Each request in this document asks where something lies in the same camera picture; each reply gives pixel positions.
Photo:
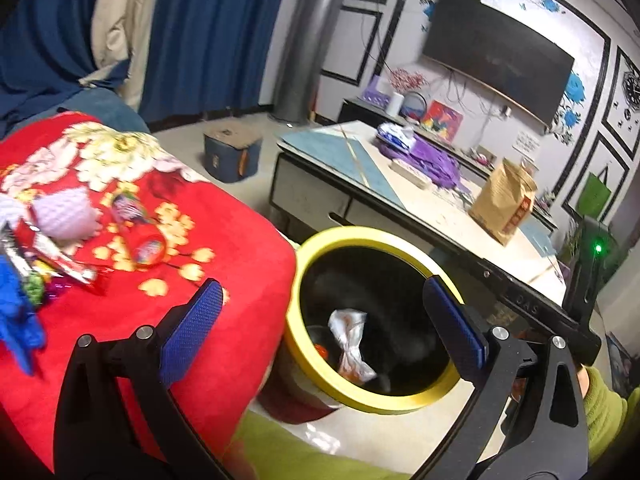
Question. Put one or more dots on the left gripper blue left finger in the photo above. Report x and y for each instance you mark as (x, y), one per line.
(92, 430)

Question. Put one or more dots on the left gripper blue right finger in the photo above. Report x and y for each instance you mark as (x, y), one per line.
(548, 436)

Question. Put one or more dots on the red candy tube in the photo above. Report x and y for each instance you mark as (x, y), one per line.
(145, 243)

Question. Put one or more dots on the white snack bag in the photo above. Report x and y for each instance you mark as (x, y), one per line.
(347, 327)

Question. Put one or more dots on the white foam net sleeve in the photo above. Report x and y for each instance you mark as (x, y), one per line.
(66, 215)

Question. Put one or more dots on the purple candy wrapper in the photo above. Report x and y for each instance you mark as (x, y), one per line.
(42, 288)

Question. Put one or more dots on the orange purple snack wrapper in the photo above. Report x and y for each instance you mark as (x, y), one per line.
(47, 251)

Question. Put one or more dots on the green sleeve forearm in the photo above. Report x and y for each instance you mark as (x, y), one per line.
(610, 417)

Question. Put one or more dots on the yellow rimmed black trash bin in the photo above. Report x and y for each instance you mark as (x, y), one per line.
(379, 277)

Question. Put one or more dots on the green shopping bag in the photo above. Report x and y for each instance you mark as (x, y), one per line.
(594, 195)

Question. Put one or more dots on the brown paper bag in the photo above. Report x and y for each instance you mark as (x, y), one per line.
(505, 201)

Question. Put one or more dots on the green trouser leg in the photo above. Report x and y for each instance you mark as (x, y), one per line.
(262, 449)

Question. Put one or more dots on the purple backpack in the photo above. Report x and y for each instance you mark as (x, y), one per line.
(442, 169)

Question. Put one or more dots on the red floral blanket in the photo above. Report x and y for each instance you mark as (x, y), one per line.
(163, 231)

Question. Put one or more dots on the colourful portrait painting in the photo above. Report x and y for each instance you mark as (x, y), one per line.
(442, 120)

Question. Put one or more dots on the tissue pack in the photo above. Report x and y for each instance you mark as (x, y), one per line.
(396, 136)

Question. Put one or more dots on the round glass ornament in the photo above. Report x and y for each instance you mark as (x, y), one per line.
(413, 106)

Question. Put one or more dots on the marble top coffee table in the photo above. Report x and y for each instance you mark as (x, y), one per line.
(336, 176)

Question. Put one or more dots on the white vase red flowers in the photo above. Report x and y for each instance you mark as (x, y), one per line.
(402, 81)

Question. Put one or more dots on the black curved television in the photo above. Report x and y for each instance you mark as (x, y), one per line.
(502, 53)

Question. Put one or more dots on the purple gift box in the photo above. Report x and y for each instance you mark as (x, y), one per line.
(378, 92)

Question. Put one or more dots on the blue storage stool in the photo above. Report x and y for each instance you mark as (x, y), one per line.
(231, 150)

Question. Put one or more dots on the left blue curtain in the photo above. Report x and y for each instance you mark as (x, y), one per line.
(45, 51)

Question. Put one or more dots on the blue curtain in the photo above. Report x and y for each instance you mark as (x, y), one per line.
(206, 55)
(45, 51)

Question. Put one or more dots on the right blue curtain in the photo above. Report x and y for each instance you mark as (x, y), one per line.
(206, 55)

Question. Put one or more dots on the silver tower air conditioner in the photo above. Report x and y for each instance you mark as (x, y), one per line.
(308, 40)

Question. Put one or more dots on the beige inner curtain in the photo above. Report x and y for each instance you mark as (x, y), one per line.
(120, 37)

